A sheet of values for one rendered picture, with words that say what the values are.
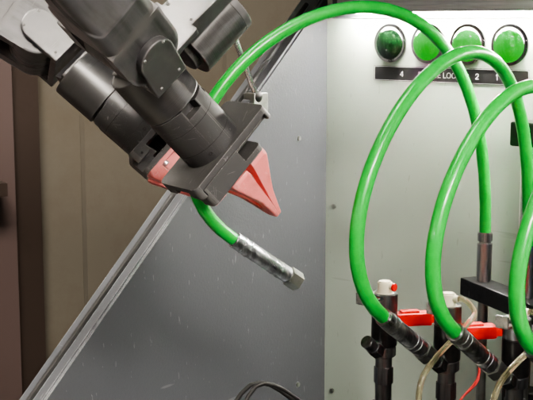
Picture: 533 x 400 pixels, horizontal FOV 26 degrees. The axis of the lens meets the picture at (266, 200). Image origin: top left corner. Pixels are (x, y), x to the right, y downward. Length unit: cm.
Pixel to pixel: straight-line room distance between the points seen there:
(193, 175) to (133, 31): 18
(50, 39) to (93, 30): 32
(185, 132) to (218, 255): 50
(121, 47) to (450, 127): 69
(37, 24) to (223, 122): 26
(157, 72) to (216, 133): 10
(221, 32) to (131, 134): 22
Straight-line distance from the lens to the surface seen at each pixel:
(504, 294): 135
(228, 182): 102
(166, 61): 94
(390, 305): 124
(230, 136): 102
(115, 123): 119
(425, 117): 153
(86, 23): 87
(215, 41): 100
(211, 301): 149
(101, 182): 287
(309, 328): 165
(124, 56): 91
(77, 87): 120
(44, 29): 120
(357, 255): 106
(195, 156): 102
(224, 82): 120
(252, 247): 124
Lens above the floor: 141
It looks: 9 degrees down
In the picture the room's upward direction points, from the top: straight up
